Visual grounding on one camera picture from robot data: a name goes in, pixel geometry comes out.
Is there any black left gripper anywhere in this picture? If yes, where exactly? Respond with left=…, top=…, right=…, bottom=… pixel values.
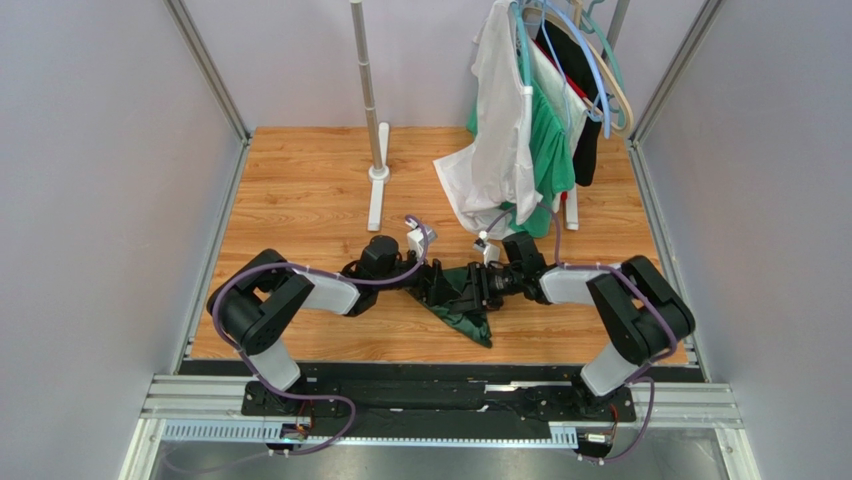
left=375, top=243, right=459, bottom=306

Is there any dark green cloth napkin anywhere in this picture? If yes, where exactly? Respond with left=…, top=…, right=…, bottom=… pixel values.
left=416, top=267, right=493, bottom=348

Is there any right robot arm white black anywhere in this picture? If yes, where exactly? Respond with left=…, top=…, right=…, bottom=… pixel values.
left=450, top=232, right=695, bottom=402

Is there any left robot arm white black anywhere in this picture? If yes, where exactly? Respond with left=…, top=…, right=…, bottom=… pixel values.
left=206, top=235, right=459, bottom=393

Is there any white garment on rack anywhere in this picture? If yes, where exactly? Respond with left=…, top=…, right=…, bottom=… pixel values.
left=434, top=1, right=550, bottom=239

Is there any white right rack base foot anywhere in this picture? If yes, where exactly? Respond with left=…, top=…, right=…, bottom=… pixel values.
left=553, top=188, right=579, bottom=231

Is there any white rack base foot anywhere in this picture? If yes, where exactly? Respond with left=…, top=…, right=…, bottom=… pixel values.
left=367, top=122, right=390, bottom=232
left=553, top=188, right=579, bottom=231

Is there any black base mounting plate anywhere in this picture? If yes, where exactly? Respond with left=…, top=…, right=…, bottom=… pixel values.
left=179, top=360, right=706, bottom=442

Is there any teal object under garment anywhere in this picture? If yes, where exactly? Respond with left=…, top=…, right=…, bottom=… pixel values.
left=466, top=80, right=576, bottom=238

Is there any beige wooden hanger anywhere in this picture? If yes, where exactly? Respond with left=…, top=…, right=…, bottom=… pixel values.
left=522, top=0, right=635, bottom=138

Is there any teal plastic hanger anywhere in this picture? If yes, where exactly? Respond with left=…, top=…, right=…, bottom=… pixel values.
left=509, top=0, right=630, bottom=128

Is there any black garment on rack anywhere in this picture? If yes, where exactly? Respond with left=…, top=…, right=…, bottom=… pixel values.
left=535, top=19, right=604, bottom=188

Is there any silver rack pole left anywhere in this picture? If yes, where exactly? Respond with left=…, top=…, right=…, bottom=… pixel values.
left=349, top=0, right=386, bottom=177

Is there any silver rack pole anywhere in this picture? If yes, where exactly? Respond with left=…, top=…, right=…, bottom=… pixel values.
left=349, top=0, right=386, bottom=177
left=606, top=0, right=631, bottom=50

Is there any silver rack pole right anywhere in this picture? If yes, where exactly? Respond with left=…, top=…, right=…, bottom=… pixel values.
left=606, top=0, right=631, bottom=50

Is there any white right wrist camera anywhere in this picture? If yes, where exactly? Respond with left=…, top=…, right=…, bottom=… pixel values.
left=474, top=230, right=501, bottom=266

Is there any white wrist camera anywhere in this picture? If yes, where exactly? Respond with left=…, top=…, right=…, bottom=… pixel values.
left=474, top=230, right=501, bottom=266
left=406, top=220, right=437, bottom=261

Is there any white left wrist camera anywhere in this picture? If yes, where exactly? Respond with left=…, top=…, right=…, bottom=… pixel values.
left=406, top=220, right=437, bottom=261

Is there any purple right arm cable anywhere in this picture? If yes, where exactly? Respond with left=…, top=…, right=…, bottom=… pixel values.
left=480, top=199, right=680, bottom=465

